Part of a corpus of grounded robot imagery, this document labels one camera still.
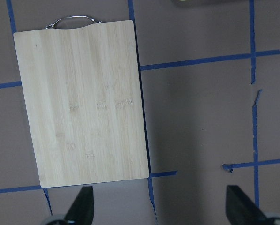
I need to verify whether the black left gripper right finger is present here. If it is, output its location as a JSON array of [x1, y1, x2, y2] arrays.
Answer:
[[226, 185, 267, 225]]

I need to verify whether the wooden cutting board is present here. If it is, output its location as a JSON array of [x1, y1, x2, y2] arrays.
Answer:
[[14, 20, 149, 188]]

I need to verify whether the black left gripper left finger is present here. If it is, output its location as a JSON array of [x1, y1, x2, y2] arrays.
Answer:
[[64, 186, 94, 225]]

